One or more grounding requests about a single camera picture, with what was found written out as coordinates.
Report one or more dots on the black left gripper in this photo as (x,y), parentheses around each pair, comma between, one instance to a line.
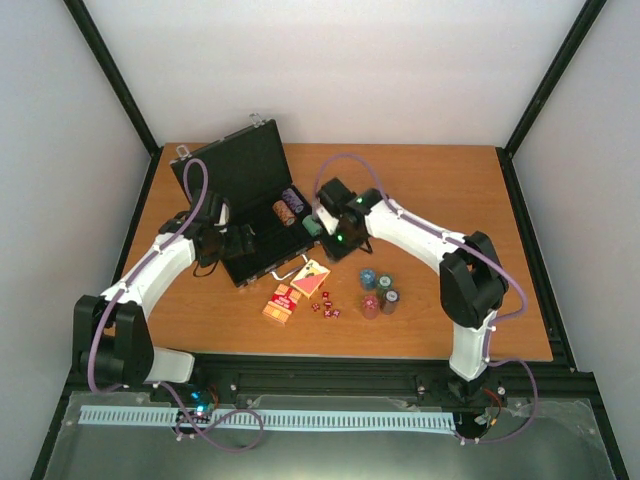
(237,249)

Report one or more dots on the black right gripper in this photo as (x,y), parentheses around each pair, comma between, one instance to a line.
(336,253)

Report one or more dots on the blue poker chip stack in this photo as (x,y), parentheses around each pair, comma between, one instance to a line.
(368,279)

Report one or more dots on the ace of spades card box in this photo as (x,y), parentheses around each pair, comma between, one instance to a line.
(310,278)

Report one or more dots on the green yellow poker chip stack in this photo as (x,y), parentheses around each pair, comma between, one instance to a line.
(384,282)

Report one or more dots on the purple poker chip stack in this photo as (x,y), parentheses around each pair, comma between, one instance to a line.
(293,201)

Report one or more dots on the orange red poker chip stack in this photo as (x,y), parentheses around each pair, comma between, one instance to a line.
(284,213)

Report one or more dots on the pink red poker chip stack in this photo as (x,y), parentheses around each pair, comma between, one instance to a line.
(370,307)

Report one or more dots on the brown green poker chip stack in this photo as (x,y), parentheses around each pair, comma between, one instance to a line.
(389,301)

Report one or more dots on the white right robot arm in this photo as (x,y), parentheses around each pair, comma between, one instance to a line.
(471,288)

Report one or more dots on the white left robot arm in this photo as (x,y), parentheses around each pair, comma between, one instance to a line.
(112,345)

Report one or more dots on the black poker set case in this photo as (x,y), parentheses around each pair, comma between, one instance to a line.
(249,169)

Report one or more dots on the red texas holdem card box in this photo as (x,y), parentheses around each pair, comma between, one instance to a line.
(282,304)

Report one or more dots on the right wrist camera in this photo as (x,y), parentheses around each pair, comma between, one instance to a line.
(331,204)

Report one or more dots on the black aluminium frame rail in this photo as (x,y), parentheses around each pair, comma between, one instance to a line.
(425,383)

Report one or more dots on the white slotted cable duct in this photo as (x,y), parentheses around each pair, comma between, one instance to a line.
(272,420)

